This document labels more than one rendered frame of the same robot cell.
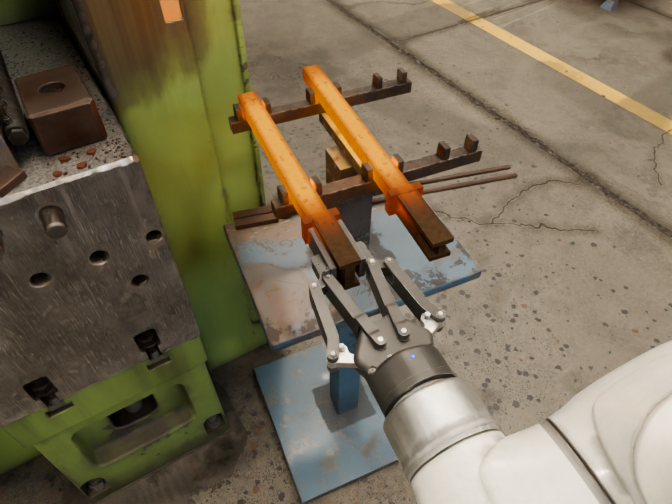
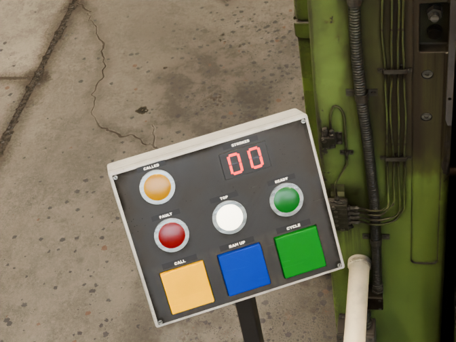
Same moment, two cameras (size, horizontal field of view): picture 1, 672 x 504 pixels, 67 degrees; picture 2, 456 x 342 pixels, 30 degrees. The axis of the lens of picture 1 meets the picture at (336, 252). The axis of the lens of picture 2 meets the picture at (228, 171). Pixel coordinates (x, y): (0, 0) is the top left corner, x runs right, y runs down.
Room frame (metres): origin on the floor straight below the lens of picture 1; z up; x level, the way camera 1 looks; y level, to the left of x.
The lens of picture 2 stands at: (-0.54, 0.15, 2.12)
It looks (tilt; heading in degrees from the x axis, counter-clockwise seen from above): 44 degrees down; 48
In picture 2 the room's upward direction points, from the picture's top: 11 degrees counter-clockwise
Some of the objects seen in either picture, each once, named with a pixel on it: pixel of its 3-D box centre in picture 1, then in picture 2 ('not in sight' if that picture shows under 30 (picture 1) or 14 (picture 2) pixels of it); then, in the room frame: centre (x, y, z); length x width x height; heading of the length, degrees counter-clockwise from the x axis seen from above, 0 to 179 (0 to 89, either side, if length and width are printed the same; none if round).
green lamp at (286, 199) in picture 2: not in sight; (286, 199); (0.18, 0.83, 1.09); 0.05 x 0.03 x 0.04; 121
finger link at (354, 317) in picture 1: (351, 314); not in sight; (0.31, -0.02, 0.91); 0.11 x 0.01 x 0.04; 33
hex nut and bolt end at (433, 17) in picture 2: not in sight; (434, 24); (0.53, 0.76, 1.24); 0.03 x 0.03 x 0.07; 31
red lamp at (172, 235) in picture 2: not in sight; (172, 235); (0.01, 0.94, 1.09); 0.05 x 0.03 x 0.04; 121
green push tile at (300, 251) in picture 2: not in sight; (299, 251); (0.15, 0.79, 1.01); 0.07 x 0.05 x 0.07; 146
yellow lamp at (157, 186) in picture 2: not in sight; (157, 186); (0.03, 0.97, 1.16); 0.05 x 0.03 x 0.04; 121
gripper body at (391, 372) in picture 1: (399, 360); not in sight; (0.26, -0.06, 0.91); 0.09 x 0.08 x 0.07; 23
